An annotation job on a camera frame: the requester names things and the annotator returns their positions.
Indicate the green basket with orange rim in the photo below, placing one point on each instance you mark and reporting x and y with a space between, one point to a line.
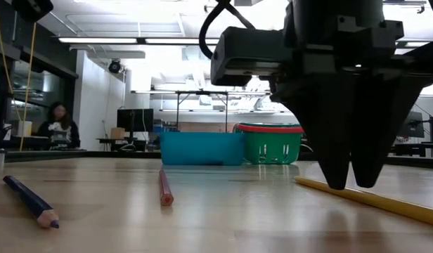
272 147

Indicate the round black ceiling lamp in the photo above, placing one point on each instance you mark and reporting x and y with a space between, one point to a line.
114 66

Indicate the white bucket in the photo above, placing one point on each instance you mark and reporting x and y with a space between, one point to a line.
25 128

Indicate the dark blue pencil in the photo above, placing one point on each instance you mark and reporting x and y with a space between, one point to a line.
30 200

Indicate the red pencil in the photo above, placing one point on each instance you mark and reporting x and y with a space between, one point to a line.
164 189

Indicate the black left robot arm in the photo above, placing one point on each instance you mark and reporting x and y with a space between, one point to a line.
32 8

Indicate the blue plastic bin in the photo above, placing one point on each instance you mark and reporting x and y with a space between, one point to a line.
202 149

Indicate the cardboard box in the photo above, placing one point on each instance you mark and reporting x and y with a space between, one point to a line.
117 133

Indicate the person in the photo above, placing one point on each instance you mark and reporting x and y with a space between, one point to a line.
58 130

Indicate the yellow pencil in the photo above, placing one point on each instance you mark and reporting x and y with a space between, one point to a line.
395 205

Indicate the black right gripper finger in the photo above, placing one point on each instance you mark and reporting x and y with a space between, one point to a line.
329 133
378 123

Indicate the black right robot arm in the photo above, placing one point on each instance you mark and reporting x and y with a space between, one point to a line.
336 7

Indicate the overhead light bar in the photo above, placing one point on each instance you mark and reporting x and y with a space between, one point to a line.
141 41

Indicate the black aluminium table frame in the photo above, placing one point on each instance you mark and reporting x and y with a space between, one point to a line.
97 154

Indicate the small white post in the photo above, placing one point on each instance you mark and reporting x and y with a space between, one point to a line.
0 158

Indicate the tall black table frame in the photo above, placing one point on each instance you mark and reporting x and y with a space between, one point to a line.
202 92

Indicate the black computer monitor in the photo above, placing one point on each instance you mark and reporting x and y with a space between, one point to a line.
411 126
135 119

